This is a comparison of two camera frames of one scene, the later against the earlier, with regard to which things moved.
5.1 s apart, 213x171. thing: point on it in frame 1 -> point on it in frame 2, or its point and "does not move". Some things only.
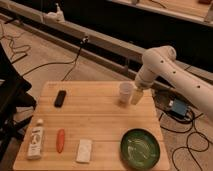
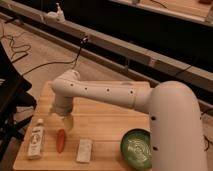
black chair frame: (14, 97) does not move
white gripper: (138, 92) -> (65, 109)
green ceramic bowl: (140, 148) does not move
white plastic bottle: (36, 141) does not move
